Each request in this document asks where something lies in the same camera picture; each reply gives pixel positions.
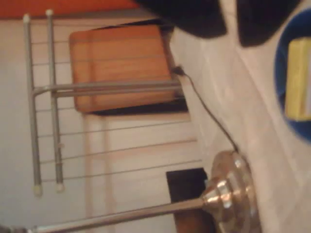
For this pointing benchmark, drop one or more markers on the grey metal drying rack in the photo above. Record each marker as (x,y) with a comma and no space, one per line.
(29,72)

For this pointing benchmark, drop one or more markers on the white wrinkled table cloth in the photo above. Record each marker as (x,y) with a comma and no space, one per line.
(243,97)

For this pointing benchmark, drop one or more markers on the dark brown furniture piece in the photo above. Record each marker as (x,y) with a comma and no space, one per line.
(184,184)

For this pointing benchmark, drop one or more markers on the blue round plastic bowl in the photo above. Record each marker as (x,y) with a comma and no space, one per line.
(280,60)

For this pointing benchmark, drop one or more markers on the yellow wooden block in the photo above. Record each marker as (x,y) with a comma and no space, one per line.
(297,80)

